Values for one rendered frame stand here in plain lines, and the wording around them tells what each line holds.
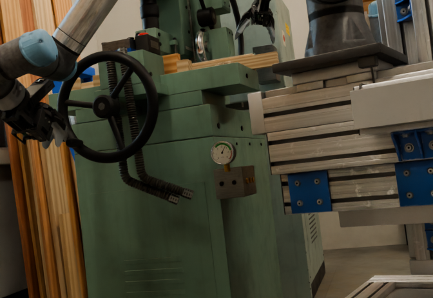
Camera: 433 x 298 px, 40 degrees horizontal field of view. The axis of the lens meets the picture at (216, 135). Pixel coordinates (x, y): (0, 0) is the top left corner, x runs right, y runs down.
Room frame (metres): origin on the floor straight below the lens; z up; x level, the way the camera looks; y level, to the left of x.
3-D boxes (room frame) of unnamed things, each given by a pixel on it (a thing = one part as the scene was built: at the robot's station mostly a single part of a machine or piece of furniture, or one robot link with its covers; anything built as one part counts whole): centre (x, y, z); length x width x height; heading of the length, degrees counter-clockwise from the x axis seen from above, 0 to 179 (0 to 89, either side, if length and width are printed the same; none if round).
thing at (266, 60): (1.81, 0.08, 0.92); 0.60 x 0.02 x 0.04; 72
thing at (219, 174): (1.62, -0.04, 0.58); 0.12 x 0.08 x 0.08; 162
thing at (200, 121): (1.95, 0.13, 0.76); 0.57 x 0.45 x 0.09; 162
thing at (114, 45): (1.64, 0.21, 0.99); 0.13 x 0.11 x 0.06; 72
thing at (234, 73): (1.73, 0.19, 0.87); 0.61 x 0.30 x 0.06; 72
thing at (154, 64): (1.65, 0.21, 0.91); 0.15 x 0.14 x 0.09; 72
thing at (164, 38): (1.85, 0.16, 1.03); 0.14 x 0.07 x 0.09; 162
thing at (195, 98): (1.78, 0.18, 0.82); 0.40 x 0.21 x 0.04; 72
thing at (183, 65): (1.66, 0.07, 0.92); 0.03 x 0.03 x 0.03; 73
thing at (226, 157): (1.55, -0.01, 0.65); 0.06 x 0.04 x 0.08; 72
